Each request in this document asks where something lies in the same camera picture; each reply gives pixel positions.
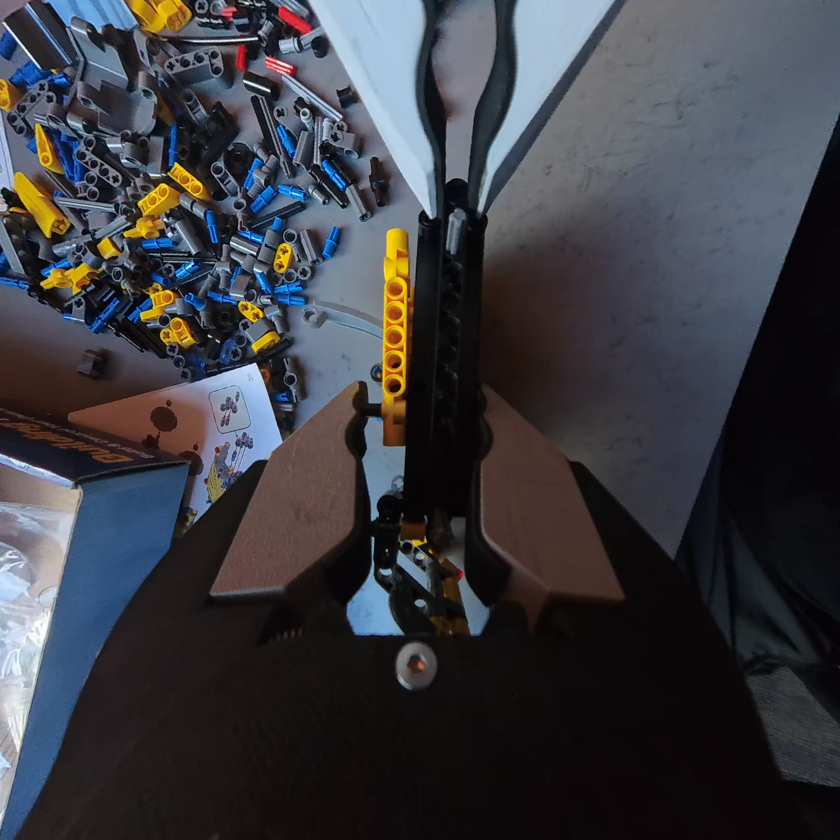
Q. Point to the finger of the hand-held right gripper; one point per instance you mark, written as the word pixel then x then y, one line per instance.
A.
pixel 551 52
pixel 374 52

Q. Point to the person's dark clothing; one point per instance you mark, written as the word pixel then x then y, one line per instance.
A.
pixel 774 459

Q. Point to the blue cardboard box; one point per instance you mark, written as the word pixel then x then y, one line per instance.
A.
pixel 118 525

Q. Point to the clear plastic bag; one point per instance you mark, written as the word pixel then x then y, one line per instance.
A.
pixel 26 590

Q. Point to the yellow black building-block vehicle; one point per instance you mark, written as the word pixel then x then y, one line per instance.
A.
pixel 396 308

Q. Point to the small dark connector piece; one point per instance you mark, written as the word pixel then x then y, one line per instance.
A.
pixel 93 364

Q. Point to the white instruction booklet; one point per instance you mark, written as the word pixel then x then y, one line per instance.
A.
pixel 243 420

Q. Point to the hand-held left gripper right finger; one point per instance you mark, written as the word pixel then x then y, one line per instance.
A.
pixel 551 518

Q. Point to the pile of building-block parts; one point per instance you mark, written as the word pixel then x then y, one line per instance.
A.
pixel 164 229

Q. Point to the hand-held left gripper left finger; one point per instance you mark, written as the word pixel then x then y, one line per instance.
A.
pixel 289 518

